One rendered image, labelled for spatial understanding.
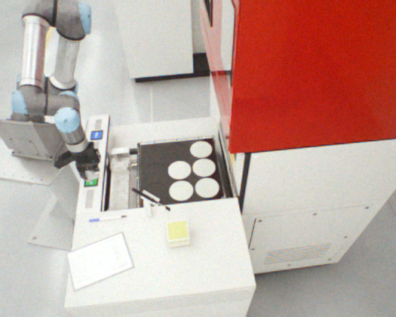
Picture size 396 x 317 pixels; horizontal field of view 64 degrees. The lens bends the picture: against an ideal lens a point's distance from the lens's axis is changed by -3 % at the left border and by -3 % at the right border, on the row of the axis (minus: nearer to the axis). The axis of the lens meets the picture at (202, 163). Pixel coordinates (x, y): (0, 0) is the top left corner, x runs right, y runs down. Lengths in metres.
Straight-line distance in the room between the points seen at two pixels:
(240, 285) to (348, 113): 0.64
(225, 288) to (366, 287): 1.38
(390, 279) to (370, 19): 1.84
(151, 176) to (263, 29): 0.85
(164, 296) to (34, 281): 1.41
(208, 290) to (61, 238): 1.52
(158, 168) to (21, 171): 0.69
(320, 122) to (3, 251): 2.19
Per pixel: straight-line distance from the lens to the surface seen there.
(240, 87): 0.89
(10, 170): 1.81
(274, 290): 2.17
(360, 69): 0.98
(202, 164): 1.45
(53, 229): 2.52
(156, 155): 1.51
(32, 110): 1.22
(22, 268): 2.49
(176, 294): 1.12
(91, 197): 1.37
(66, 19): 1.41
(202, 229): 1.21
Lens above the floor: 2.04
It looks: 51 degrees down
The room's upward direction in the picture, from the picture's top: 1 degrees counter-clockwise
